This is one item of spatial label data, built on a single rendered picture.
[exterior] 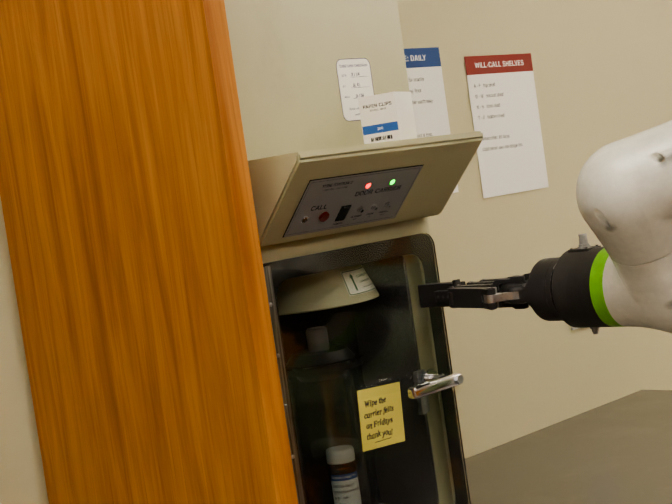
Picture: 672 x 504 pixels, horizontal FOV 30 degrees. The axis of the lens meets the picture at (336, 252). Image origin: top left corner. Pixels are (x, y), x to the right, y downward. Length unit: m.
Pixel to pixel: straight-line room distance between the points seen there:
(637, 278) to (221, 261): 0.44
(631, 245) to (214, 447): 0.51
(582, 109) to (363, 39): 1.16
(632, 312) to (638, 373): 1.44
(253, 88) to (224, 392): 0.36
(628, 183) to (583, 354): 1.41
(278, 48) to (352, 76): 0.12
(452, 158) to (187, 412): 0.46
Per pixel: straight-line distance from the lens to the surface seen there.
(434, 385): 1.59
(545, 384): 2.57
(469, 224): 2.41
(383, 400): 1.59
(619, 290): 1.40
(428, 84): 2.36
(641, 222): 1.30
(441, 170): 1.59
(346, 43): 1.61
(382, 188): 1.52
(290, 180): 1.39
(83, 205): 1.58
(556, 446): 2.35
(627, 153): 1.31
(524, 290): 1.49
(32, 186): 1.67
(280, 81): 1.53
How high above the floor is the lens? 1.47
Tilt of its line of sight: 3 degrees down
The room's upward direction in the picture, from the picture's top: 8 degrees counter-clockwise
